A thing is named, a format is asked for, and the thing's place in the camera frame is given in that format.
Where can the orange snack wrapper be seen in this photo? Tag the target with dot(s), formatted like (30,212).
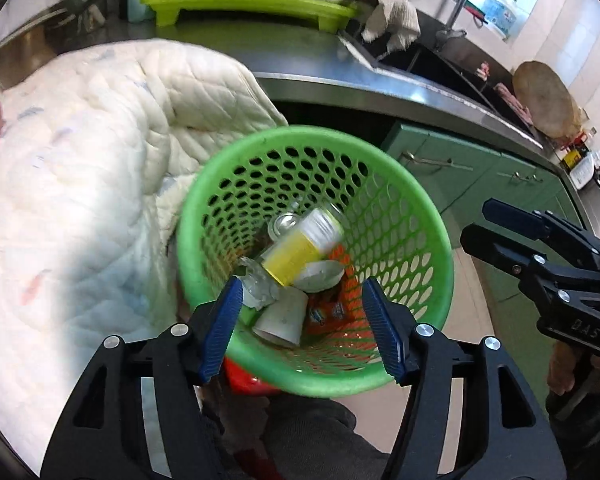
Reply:
(330,312)

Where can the white quilted blanket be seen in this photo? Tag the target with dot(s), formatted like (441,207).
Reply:
(90,185)

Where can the green plastic basket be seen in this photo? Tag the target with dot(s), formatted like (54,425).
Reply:
(410,285)

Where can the teal cup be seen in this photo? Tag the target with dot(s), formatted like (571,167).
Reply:
(137,2)

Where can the round wooden cutting board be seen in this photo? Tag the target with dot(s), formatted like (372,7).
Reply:
(542,100)

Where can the red soda can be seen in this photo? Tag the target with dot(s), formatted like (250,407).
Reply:
(285,222)

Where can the white paper cup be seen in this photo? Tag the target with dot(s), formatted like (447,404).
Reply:
(280,317)

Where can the red plastic stool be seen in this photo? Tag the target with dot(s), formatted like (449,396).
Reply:
(245,377)

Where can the metal faucet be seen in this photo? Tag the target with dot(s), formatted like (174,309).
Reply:
(455,5)

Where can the white dish rag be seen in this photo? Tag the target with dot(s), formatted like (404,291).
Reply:
(392,17)

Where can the person's right hand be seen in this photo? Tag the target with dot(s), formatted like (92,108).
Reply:
(562,370)

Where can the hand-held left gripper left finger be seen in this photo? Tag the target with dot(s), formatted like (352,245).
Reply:
(225,330)

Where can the steel sink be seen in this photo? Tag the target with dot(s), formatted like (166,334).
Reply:
(430,70)

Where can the white plastic lid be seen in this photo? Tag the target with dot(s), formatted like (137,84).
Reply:
(322,275)

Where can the clear bottle with yellow label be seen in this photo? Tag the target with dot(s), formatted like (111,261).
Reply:
(295,252)

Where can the person's grey trousers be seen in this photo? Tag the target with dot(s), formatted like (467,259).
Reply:
(310,435)

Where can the green cabinet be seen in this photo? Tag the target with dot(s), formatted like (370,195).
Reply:
(460,180)

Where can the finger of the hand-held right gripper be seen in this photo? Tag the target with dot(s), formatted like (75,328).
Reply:
(495,247)
(515,217)

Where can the metal saucepan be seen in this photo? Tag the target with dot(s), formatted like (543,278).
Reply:
(20,57)

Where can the dish soap bottle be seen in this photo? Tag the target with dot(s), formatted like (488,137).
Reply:
(505,12)

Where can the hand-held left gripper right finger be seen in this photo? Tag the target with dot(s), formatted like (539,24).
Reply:
(382,325)

